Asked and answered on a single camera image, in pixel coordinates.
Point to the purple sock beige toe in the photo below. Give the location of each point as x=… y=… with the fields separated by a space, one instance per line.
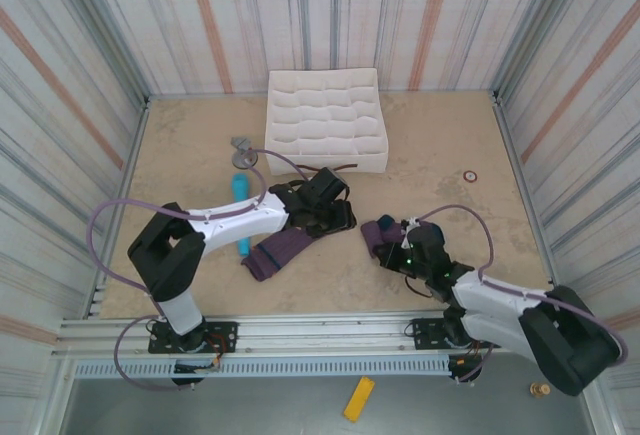
x=275 y=255
x=370 y=235

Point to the white fabric compartment organizer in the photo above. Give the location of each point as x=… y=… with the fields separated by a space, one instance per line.
x=325 y=120

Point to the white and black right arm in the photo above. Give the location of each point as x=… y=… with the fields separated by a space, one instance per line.
x=490 y=305

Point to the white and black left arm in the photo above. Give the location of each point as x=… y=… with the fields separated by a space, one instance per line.
x=240 y=222

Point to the teal plastic cylinder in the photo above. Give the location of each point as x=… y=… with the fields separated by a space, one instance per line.
x=239 y=187

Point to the grey cone-shaped stand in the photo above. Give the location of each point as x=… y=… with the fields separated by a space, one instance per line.
x=242 y=159

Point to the small grey metal piece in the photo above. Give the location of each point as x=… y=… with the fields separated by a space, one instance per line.
x=239 y=142

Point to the yellow flat plastic piece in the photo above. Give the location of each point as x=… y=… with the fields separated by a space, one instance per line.
x=358 y=398

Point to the small wooden piece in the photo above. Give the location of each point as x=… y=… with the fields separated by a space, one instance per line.
x=539 y=389

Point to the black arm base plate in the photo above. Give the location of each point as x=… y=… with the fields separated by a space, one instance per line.
x=422 y=335
x=225 y=335

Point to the aluminium mounting rail frame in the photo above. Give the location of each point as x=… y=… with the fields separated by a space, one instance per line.
x=325 y=335

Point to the aluminium side rail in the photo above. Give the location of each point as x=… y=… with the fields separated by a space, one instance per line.
x=121 y=205
x=515 y=155

